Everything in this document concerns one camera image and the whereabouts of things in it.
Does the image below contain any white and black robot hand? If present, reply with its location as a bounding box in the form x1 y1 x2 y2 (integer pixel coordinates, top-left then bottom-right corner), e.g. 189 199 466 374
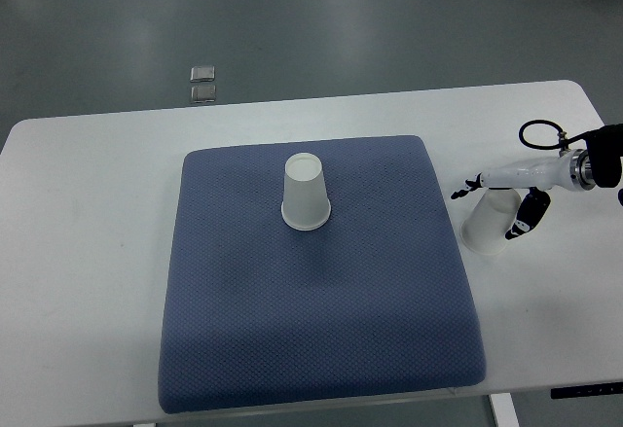
451 150 594 240

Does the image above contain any white paper cup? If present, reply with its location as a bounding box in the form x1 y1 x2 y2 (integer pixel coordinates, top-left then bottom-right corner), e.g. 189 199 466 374
281 153 331 231
459 189 521 256

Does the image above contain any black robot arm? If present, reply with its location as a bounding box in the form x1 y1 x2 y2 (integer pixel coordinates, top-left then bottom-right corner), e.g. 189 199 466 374
511 120 622 191

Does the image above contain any black table control panel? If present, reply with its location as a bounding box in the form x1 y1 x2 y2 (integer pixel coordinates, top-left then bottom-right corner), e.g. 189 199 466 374
550 381 623 400

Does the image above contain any white paper cup on cushion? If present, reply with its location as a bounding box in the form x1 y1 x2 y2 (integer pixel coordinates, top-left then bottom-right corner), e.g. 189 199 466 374
281 153 331 231

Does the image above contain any white table leg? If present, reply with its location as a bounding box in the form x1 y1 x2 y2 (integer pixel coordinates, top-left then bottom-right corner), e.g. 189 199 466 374
489 393 520 427

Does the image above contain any blue fabric cushion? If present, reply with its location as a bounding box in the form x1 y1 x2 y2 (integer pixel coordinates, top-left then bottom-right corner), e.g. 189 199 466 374
158 135 486 413

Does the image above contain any lower metal floor plate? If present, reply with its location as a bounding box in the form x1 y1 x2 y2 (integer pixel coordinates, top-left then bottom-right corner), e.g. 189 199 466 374
191 84 216 104

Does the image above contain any metal floor plate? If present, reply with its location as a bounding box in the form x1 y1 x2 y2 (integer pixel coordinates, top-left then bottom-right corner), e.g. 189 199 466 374
191 84 216 104
190 64 215 83

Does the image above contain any upper metal floor plate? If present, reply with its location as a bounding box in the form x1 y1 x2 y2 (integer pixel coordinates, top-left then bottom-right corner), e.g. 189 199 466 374
190 64 215 83

